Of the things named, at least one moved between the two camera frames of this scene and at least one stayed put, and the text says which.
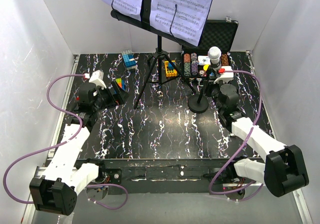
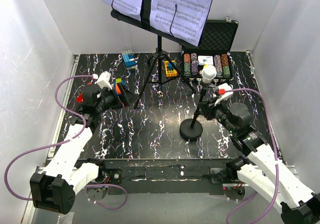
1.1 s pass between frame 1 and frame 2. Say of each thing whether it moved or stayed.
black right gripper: moved
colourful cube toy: stayed
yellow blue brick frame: stayed
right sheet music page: stayed
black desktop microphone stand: moved
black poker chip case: stayed
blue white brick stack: stayed
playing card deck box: stayed
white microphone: moved
